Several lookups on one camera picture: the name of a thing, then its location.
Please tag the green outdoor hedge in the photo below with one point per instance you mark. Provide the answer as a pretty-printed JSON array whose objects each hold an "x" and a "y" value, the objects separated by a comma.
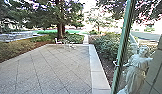
[{"x": 107, "y": 45}]

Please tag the white outdoor chair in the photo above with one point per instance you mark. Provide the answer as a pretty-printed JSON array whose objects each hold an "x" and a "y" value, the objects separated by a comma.
[
  {"x": 58, "y": 41},
  {"x": 71, "y": 43}
]

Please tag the green framed glass door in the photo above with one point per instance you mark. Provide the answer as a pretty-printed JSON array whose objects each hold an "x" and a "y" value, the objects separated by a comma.
[{"x": 123, "y": 50}]

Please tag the large outdoor tree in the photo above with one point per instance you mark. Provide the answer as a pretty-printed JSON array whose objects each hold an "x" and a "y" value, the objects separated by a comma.
[{"x": 60, "y": 16}]

